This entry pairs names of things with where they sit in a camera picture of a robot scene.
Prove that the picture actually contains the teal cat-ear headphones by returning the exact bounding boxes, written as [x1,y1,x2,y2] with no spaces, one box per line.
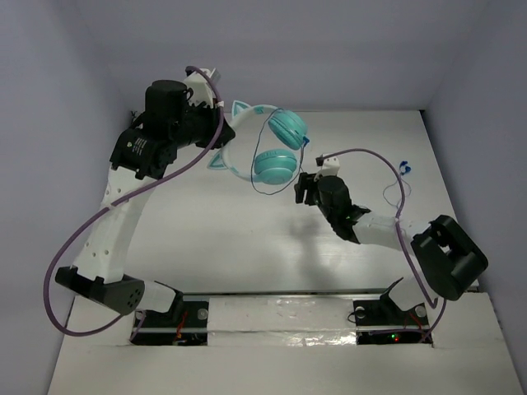
[208,100,310,185]

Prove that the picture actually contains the blue headphone cable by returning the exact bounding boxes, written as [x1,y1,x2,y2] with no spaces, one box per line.
[250,107,413,207]

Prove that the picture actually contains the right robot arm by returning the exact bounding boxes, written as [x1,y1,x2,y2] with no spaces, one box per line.
[294,173,488,323]

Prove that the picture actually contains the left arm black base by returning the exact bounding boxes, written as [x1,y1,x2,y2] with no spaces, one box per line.
[129,291,209,346]

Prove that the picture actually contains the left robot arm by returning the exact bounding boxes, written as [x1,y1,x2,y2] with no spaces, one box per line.
[46,72,234,324]

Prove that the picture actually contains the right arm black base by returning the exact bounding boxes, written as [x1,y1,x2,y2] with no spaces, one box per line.
[347,278,432,346]

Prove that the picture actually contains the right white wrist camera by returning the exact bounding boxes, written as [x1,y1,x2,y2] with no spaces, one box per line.
[315,155,340,181]

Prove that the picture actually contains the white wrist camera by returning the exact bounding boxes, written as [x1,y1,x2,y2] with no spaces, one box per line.
[315,155,340,181]
[183,67,215,107]

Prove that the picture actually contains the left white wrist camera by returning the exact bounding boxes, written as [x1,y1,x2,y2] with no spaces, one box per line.
[183,67,215,107]

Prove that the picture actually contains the aluminium rail with foil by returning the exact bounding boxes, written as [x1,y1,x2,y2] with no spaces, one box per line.
[131,290,445,349]

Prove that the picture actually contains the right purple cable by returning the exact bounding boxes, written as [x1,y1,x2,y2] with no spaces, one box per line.
[324,148,448,345]

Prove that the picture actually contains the purple cable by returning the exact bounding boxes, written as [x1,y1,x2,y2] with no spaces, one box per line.
[324,148,448,345]
[44,65,226,345]

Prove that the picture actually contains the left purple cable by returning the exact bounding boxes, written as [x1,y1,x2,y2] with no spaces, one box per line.
[44,65,226,345]

